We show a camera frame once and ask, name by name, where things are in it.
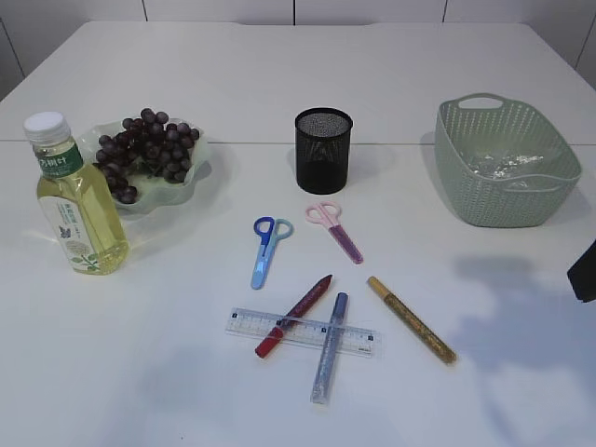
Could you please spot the black mesh pen holder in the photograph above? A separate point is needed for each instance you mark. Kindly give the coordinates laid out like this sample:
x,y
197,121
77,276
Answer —
x,y
322,145

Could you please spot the clear plastic sheet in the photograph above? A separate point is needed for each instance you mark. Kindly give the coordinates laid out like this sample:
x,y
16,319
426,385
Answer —
x,y
498,167

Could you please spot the blue scissors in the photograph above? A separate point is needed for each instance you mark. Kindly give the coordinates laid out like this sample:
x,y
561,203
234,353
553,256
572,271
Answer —
x,y
270,231

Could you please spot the red crayon pen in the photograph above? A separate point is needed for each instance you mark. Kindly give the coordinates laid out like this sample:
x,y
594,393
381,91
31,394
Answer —
x,y
298,311

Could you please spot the green wavy glass plate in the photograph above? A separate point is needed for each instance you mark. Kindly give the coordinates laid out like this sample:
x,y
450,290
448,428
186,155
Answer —
x,y
154,194

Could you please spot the purple artificial grape bunch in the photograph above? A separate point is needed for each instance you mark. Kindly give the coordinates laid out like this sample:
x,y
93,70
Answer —
x,y
151,147

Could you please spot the pink purple scissors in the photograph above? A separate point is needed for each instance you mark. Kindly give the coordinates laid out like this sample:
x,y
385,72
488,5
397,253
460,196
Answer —
x,y
327,214

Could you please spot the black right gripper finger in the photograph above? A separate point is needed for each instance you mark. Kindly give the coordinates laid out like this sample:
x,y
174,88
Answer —
x,y
582,275

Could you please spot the blue glitter pen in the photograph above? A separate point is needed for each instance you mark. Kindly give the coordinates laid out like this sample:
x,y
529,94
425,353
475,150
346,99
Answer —
x,y
322,384

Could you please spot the gold glitter pen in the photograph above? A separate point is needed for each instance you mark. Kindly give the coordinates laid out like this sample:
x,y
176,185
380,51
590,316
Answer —
x,y
424,334

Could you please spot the green plastic woven basket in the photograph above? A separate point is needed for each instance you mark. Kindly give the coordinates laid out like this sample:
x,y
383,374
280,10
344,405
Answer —
x,y
488,123

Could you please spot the clear plastic ruler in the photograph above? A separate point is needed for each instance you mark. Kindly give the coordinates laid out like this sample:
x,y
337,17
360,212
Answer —
x,y
301,332

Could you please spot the yellow tea bottle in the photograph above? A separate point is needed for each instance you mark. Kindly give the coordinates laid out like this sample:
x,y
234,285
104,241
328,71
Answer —
x,y
75,198

